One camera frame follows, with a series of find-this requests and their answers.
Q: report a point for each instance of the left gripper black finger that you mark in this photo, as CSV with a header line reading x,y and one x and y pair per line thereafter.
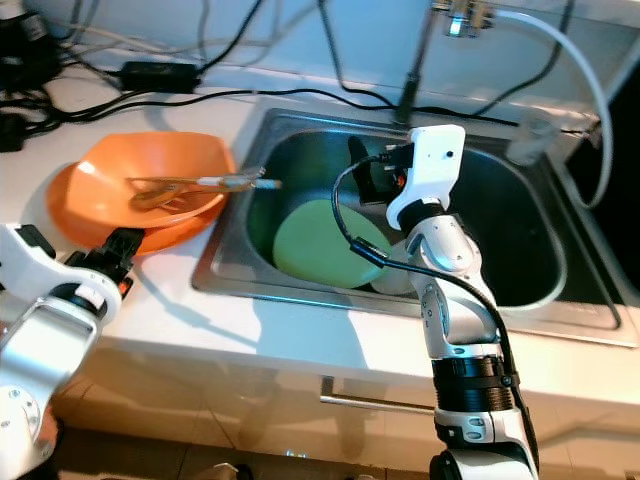
x,y
136,244
115,245

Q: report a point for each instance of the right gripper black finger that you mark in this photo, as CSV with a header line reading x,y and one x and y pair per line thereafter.
x,y
362,162

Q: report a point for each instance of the orange plastic plate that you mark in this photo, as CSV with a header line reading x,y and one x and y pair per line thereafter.
x,y
65,200

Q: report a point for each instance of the orange plastic bowl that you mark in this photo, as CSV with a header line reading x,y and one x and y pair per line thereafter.
x,y
160,155

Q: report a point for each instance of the metal spoon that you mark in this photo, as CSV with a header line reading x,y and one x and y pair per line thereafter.
x,y
235,182

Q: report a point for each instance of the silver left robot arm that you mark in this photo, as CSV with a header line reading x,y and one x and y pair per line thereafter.
x,y
40,360

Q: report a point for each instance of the stainless steel sink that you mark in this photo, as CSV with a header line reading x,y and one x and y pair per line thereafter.
x,y
300,150

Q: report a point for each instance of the green plastic plate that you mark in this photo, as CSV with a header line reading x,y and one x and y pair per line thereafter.
x,y
325,240

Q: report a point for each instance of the dark metal faucet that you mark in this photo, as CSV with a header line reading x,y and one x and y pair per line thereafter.
x,y
410,85

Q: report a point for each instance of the white bowl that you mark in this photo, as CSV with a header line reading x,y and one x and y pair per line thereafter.
x,y
395,283

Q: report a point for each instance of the black power strip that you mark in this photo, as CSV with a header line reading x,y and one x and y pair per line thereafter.
x,y
12,132

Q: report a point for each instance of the clear drinking glass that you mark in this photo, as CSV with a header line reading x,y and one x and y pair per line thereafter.
x,y
532,142

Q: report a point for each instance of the black power adapter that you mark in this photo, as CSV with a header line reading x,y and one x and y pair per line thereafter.
x,y
160,76

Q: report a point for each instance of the black labelled device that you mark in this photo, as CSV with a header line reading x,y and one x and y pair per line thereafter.
x,y
25,50

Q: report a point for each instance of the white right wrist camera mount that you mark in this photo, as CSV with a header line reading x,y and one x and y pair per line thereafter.
x,y
438,160

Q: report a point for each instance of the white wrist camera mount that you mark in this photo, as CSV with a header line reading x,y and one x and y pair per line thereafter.
x,y
25,265
438,160

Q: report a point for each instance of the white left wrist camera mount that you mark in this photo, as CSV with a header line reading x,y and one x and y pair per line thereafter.
x,y
25,265

